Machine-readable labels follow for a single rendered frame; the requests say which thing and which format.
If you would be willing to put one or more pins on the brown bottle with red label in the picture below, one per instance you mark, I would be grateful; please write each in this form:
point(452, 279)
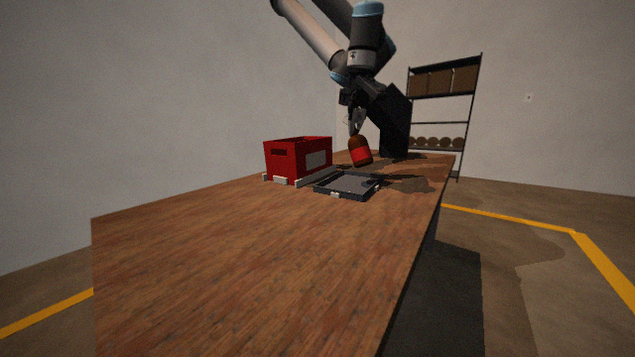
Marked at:
point(359, 150)

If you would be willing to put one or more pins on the dark red open crate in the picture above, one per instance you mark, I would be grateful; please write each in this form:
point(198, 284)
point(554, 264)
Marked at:
point(297, 160)

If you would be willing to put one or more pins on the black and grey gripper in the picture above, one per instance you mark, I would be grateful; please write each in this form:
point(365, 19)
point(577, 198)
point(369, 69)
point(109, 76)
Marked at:
point(352, 98)

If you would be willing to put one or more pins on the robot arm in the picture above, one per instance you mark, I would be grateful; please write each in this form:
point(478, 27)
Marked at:
point(361, 25)

